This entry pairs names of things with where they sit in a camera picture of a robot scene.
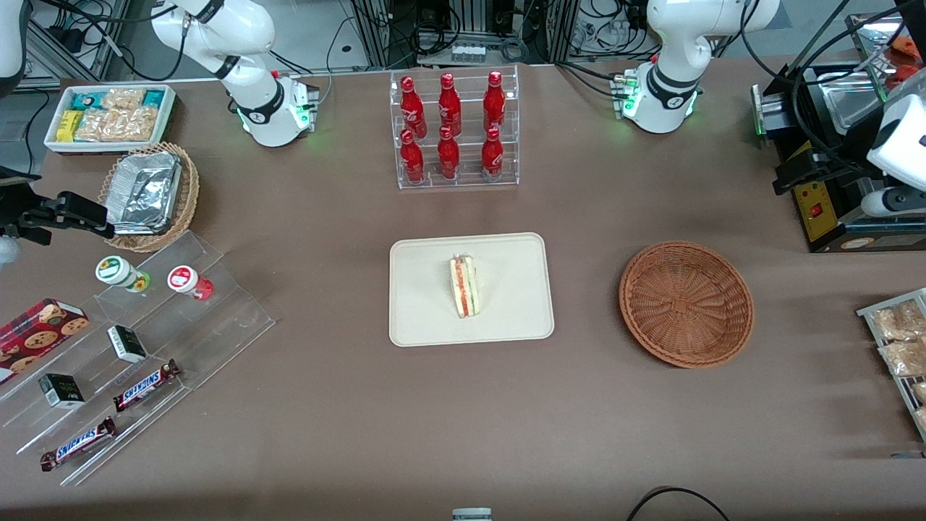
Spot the black looped table cable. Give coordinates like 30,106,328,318
626,486,731,521

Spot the clear acrylic stepped display stand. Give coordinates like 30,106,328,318
0,230,276,487

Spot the triangular layered sandwich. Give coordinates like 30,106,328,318
449,253,483,319

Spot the tray of packaged pastries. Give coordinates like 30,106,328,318
857,288,926,442

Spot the stainless steel warmer pan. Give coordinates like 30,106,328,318
821,76,892,135

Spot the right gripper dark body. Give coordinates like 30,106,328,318
0,165,43,240

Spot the clear bag of crackers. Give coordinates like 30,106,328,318
75,109,120,142
101,88,145,111
116,107,160,142

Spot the light wicker basket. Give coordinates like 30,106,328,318
98,141,200,253

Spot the red tartan cookie box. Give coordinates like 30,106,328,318
0,298,90,384

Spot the red lid yogurt cup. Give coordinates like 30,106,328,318
167,266,214,301

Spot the red cola bottle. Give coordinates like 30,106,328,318
483,70,506,131
438,72,462,136
399,75,428,138
481,125,505,178
437,125,461,180
400,129,425,183

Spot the clear acrylic bottle rack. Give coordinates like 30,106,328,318
389,64,520,190

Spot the Snickers chocolate bar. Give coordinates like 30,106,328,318
40,416,118,473
112,360,182,413

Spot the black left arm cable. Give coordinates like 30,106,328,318
734,0,926,174

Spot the black food warmer machine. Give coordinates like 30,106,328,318
751,11,926,254

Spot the metal equipment frame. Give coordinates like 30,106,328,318
351,0,579,67

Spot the small black carton box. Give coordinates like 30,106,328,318
38,373,85,410
107,325,148,364

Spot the brown round wicker basket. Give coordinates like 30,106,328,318
619,241,755,368

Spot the beige rectangular serving tray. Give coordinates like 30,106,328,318
389,233,555,348

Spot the green lid yogurt cup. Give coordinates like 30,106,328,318
95,255,151,294

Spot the white plastic snack bin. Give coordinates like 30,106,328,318
43,83,178,155

